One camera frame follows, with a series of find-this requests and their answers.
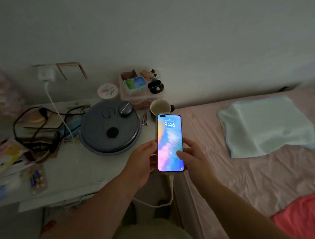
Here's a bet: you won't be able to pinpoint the person's left hand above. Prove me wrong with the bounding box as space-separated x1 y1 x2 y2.
120 140 158 190

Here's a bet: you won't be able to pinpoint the person's right hand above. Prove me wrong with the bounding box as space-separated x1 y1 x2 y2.
176 138 220 189

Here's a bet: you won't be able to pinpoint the smartphone with colourful screen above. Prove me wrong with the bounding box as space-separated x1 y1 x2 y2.
155 112 185 174

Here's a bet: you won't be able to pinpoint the person's right forearm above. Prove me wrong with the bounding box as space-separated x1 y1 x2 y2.
197 178 294 239

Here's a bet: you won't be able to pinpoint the person's left forearm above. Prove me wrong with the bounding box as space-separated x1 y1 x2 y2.
39 175 138 239

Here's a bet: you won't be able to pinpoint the white ceramic mug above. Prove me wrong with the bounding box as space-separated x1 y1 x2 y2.
150 99 175 121

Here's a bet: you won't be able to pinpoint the dark oval case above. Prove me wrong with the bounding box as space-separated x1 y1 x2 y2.
117 101 134 116

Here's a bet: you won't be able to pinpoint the clear plastic organizer box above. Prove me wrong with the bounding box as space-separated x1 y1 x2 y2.
119 68 166 103

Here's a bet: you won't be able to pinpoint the black earbuds case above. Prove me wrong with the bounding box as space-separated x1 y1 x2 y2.
147 80 164 95

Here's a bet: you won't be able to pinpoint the blue green card packet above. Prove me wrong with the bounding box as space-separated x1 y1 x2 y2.
124 76 147 92

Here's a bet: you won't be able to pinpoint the round white lidded tub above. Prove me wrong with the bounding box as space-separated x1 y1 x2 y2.
97 83 119 100

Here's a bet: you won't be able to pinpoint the white bedside cabinet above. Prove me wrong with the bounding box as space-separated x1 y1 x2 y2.
0 98 160 213

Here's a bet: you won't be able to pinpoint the person's olive shorts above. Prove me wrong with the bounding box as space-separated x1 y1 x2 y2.
112 219 193 239

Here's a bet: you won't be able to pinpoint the light blue towel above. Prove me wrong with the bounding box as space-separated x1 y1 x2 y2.
217 96 315 159

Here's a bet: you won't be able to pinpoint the gold framed mirror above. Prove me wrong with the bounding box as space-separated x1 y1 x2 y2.
56 62 88 81

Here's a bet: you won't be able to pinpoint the beige round compact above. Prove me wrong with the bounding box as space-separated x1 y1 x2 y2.
27 108 48 124

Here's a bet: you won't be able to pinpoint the blister pack of batteries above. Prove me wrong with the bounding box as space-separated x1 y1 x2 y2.
27 164 49 195

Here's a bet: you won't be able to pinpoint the coral pink blanket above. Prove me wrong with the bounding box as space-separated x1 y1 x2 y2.
270 193 315 239

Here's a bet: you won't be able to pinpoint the colourful paper packet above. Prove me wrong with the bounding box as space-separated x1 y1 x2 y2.
0 138 33 174

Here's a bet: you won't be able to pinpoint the white charging cable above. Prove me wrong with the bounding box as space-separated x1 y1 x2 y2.
44 81 175 209

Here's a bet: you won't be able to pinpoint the brown leather strap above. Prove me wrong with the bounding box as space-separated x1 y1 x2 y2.
17 134 62 164

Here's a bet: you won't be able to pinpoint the white wall charger plug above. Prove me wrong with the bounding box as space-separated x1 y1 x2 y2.
38 67 56 83

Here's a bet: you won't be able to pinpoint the black cable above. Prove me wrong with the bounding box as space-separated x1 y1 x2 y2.
13 105 91 153

